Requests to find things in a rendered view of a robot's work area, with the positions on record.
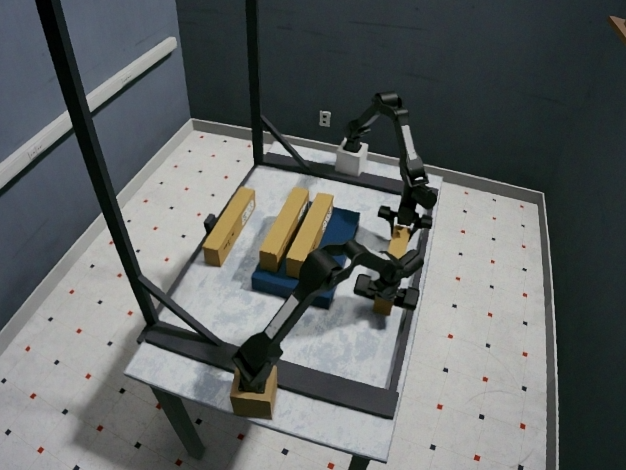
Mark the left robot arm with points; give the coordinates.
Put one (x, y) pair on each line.
(410, 163)

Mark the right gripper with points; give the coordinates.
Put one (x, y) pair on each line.
(411, 295)

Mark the brown cardboard carton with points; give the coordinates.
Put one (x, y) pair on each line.
(398, 246)
(227, 230)
(284, 230)
(310, 233)

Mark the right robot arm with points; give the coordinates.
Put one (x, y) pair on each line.
(318, 274)

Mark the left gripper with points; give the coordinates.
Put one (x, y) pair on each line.
(383, 212)

